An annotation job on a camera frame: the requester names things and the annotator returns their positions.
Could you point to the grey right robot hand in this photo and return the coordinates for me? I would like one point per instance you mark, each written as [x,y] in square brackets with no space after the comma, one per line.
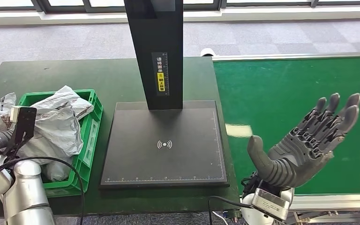
[298,155]

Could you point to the grey parcel red stain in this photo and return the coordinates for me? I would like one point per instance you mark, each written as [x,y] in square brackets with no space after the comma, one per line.
[55,130]

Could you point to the plain grey parcel bag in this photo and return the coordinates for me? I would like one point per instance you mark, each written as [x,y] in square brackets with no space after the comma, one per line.
[57,170]

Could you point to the grey parcel bag red print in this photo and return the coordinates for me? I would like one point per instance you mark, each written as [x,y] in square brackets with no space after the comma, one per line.
[77,104]

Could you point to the green conveyor belt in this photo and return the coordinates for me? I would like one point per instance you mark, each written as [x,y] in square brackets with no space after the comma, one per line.
[276,87]

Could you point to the green plastic crate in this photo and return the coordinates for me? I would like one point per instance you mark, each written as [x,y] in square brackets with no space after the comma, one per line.
[88,143]

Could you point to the white round object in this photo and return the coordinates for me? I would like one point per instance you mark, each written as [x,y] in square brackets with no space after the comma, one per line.
[207,52]

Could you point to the black yellow ruler label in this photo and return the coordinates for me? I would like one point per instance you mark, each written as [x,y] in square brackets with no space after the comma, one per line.
[160,74]

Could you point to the black scanner column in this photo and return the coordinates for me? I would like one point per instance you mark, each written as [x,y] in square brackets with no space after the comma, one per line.
[155,34]

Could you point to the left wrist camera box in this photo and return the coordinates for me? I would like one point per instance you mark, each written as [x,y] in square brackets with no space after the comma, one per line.
[24,122]

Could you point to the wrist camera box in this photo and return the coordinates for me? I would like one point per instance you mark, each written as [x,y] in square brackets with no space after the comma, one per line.
[24,122]
[271,203]

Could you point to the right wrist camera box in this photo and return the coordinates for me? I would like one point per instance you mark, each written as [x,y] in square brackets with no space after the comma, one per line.
[271,203]

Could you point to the aluminium conveyor frame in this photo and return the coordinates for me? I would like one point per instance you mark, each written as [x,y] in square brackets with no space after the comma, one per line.
[338,202]

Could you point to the black scanner base plate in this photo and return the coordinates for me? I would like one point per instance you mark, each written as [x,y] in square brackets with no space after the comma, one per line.
[167,161]

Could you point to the dark window frame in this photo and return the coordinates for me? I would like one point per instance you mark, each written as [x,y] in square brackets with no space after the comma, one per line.
[71,8]

